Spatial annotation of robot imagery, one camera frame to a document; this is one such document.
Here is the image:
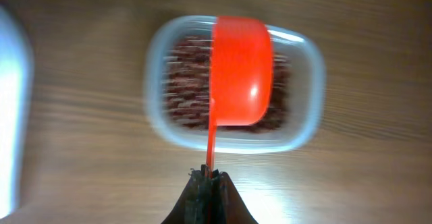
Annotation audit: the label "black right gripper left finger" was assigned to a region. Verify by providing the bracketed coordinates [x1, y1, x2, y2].
[162, 165, 209, 224]

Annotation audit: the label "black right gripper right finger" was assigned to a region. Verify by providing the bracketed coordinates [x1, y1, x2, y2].
[211, 172, 258, 224]

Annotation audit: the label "orange measuring scoop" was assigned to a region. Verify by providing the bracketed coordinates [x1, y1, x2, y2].
[206, 16, 273, 175]

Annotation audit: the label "white digital kitchen scale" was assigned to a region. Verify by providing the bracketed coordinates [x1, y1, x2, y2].
[1, 6, 34, 219]

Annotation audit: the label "red adzuki beans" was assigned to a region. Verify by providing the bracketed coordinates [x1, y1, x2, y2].
[162, 36, 290, 134]

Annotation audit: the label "clear plastic container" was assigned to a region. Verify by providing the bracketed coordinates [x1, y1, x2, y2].
[144, 14, 327, 155]

